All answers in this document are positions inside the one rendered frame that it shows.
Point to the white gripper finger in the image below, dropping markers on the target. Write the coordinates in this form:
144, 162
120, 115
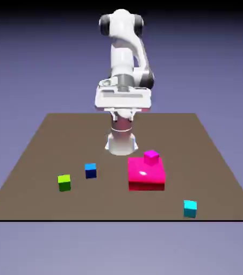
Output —
114, 114
131, 114

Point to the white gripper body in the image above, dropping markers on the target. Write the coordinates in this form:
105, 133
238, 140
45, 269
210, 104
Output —
122, 99

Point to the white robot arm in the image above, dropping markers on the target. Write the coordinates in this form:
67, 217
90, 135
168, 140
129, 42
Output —
121, 60

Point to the small magenta cube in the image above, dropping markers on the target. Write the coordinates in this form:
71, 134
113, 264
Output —
151, 157

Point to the small blue cube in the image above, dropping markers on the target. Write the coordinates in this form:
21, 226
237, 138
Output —
90, 170

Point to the small green cube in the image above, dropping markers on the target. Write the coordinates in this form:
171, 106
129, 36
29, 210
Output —
64, 182

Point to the small cyan cube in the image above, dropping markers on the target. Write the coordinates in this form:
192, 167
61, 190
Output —
190, 208

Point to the large pink box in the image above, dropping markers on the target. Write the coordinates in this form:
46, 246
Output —
146, 176

